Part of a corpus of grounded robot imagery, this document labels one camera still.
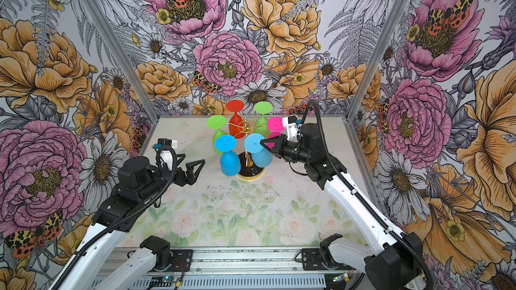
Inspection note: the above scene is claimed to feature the blue wine glass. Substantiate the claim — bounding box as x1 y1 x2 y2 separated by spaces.
215 135 241 177
244 133 273 168

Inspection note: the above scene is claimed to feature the gold wire wine glass rack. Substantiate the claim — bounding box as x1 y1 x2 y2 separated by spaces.
228 115 265 182

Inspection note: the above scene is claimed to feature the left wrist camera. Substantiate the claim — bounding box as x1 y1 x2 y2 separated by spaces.
155 138 178 150

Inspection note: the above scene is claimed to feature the aluminium front rail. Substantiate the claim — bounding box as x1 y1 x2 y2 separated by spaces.
74 245 420 277

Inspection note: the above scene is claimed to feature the back green wine glass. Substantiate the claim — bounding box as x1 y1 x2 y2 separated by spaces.
254 101 273 138

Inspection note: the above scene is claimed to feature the front left green wine glass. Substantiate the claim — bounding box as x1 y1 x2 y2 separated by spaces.
207 115 227 155

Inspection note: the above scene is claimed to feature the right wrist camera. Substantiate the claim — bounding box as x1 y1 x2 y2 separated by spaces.
282 115 300 142

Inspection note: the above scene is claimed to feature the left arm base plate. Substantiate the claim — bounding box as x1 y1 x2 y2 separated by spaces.
149 249 194 273

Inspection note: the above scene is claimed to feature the white vent grille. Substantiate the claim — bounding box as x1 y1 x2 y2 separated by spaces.
88 275 327 290

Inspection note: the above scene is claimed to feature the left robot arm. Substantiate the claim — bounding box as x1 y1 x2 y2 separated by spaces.
50 139 206 289

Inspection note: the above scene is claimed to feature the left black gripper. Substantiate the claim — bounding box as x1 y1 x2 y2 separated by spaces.
140 154 206 201

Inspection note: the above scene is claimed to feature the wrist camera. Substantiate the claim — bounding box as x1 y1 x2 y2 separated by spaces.
282 115 300 142
155 138 178 150

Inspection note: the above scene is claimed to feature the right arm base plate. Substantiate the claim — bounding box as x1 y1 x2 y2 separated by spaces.
295 248 352 271

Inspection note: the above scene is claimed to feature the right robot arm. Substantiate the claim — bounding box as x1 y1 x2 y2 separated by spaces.
260 101 435 289

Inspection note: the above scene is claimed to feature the small green circuit board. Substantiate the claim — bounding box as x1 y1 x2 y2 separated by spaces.
149 276 184 289

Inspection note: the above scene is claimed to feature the green wine glass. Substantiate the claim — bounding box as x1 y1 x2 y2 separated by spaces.
207 115 227 155
254 101 273 138

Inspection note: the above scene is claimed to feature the red wine glass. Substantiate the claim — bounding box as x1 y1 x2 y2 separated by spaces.
227 100 245 139

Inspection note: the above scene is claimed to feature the pink wine glass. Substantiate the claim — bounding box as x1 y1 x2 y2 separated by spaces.
267 117 285 138

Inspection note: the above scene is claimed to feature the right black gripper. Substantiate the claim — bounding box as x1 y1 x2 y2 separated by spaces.
260 133 312 163

